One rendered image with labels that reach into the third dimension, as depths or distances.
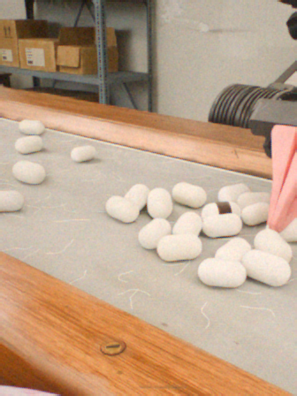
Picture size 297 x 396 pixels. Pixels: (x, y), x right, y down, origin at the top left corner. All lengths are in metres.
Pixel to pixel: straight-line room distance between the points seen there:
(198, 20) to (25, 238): 2.53
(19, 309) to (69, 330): 0.03
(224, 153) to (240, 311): 0.30
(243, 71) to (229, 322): 2.47
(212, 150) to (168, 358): 0.39
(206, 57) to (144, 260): 2.52
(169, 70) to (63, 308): 2.78
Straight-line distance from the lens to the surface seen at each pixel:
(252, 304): 0.31
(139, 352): 0.23
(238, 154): 0.57
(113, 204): 0.42
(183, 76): 2.94
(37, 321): 0.26
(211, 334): 0.28
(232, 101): 0.83
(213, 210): 0.40
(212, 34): 2.82
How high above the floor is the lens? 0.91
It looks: 21 degrees down
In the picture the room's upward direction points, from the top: 1 degrees clockwise
